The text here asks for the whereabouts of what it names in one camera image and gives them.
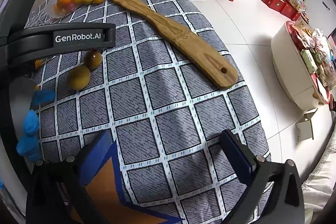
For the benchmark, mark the red snack tray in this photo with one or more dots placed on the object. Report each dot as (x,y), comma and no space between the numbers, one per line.
(315,56)

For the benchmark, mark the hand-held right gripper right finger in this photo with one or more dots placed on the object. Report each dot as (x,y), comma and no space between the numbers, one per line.
(236,150)

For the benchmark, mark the person's left hand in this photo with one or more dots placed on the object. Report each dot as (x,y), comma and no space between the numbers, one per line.
(30,123)

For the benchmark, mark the dark green tomato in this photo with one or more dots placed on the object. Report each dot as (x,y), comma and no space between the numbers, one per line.
(92,60)

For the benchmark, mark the long wooden board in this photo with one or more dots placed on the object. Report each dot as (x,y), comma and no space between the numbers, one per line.
(183,37)

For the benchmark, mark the cardboard piece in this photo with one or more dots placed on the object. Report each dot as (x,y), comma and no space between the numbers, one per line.
(305,127)

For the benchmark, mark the olive green tomato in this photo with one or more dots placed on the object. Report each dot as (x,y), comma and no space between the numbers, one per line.
(78,77)

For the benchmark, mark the white cloth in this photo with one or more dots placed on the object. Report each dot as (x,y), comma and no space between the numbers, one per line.
(320,187)

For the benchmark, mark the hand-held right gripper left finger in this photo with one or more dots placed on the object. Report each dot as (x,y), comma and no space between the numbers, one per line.
(97,153)

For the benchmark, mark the grey checked star blanket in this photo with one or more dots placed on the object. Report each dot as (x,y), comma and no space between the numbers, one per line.
(157,108)

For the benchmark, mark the cream round table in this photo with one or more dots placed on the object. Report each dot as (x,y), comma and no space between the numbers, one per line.
(286,66)

